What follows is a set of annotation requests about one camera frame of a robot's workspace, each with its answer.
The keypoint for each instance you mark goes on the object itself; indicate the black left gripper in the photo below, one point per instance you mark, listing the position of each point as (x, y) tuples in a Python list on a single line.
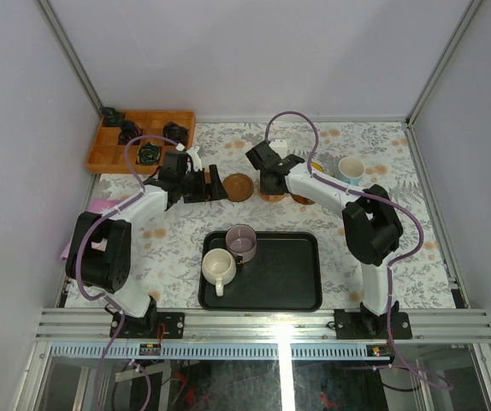
[(205, 185)]

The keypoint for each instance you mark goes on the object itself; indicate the black plastic tray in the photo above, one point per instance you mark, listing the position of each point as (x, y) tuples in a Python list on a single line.
[(284, 276)]

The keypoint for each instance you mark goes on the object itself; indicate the black green rolled item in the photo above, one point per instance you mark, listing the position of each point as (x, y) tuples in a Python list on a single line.
[(149, 154)]

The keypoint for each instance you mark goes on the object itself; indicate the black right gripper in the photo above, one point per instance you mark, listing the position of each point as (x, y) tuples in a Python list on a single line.
[(264, 189)]

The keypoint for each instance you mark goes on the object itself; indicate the aluminium front rail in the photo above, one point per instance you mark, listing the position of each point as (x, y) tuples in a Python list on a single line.
[(426, 325)]

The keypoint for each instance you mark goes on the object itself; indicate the orange wooden divided tray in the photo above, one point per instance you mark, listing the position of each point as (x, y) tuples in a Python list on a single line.
[(107, 153)]

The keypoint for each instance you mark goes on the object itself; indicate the small brown wooden coaster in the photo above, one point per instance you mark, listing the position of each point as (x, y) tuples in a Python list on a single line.
[(239, 187)]

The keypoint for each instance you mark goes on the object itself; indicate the black rolled item right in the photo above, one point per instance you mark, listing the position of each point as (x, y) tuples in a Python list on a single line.
[(176, 133)]

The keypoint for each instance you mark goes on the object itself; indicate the black rolled item corner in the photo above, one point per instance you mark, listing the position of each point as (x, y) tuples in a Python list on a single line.
[(109, 112)]

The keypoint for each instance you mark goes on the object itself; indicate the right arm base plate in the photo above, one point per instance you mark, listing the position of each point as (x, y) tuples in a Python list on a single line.
[(357, 325)]

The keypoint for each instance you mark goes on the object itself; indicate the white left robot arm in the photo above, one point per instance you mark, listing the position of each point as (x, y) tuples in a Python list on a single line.
[(100, 255)]

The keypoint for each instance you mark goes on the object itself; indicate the woven rattan coaster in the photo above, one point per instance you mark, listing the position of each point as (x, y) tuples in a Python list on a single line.
[(272, 198)]

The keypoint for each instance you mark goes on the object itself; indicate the light blue ceramic mug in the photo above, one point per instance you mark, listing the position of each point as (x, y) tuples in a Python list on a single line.
[(350, 170)]

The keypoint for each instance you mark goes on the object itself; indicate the black rolled item middle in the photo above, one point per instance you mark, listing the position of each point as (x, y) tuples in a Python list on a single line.
[(129, 131)]

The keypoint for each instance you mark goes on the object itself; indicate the white ceramic mug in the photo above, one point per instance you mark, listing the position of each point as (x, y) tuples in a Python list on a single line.
[(219, 269)]

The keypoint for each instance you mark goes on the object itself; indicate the purple ceramic mug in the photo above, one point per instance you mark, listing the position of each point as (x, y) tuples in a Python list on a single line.
[(241, 241)]

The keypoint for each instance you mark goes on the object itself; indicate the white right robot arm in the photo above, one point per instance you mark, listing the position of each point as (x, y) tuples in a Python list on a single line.
[(372, 227)]

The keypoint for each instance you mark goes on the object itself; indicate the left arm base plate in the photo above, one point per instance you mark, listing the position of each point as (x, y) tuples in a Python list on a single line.
[(165, 325)]

